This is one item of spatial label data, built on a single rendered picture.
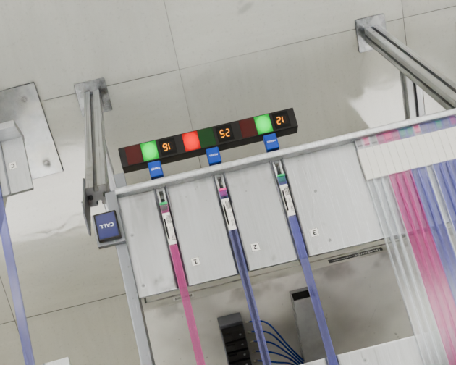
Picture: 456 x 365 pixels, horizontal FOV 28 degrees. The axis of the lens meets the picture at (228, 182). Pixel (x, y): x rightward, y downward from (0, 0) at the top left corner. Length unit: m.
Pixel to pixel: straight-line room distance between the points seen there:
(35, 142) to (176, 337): 0.72
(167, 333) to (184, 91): 0.71
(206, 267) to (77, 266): 0.96
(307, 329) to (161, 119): 0.75
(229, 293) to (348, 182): 0.39
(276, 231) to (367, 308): 0.42
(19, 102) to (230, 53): 0.55
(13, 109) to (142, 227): 0.80
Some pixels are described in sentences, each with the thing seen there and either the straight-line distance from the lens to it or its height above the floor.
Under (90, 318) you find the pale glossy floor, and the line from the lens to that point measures 2.63.
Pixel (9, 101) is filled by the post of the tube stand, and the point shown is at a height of 0.01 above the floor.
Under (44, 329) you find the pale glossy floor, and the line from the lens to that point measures 2.64.
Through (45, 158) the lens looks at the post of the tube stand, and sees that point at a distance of 2.40.
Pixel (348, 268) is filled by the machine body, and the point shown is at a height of 0.62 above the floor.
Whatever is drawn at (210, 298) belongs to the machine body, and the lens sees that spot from 1.90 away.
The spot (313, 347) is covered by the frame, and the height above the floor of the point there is 0.66.
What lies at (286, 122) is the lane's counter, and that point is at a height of 0.66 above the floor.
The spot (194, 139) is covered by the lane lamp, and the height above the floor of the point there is 0.66.
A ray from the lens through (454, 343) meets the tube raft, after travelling 1.63.
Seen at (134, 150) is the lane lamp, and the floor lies 0.65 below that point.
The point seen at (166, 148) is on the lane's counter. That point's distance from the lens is 1.71.
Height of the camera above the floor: 2.25
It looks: 66 degrees down
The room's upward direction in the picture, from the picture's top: 159 degrees clockwise
